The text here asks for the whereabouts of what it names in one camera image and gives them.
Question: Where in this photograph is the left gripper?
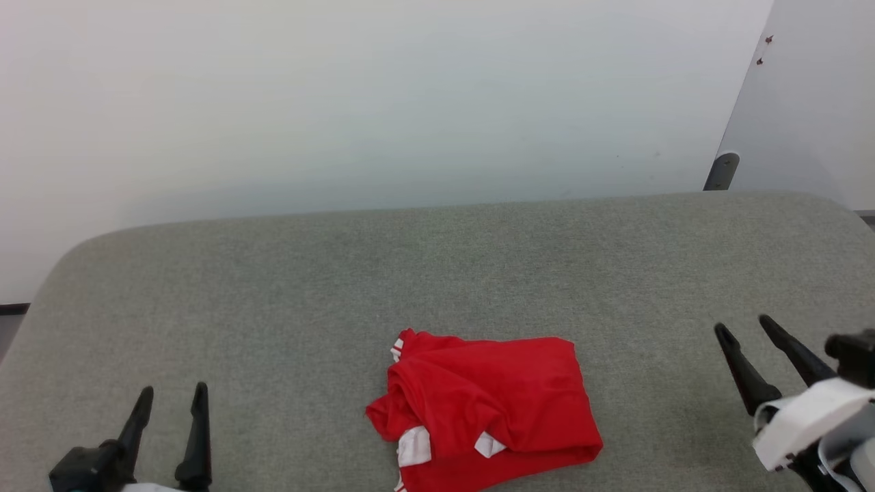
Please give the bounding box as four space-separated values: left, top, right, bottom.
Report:
48 382 213 492

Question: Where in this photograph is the red shirt with white trim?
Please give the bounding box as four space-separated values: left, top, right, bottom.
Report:
365 329 604 492

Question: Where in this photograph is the grey-green fabric sofa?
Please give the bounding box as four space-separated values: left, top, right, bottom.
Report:
0 191 875 492

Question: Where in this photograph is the dark grey panel post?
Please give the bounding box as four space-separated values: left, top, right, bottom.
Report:
703 152 741 192

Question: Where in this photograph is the light grey partition panel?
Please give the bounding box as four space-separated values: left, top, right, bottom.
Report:
714 0 875 213

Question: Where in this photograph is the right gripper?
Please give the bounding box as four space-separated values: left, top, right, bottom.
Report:
714 314 875 492

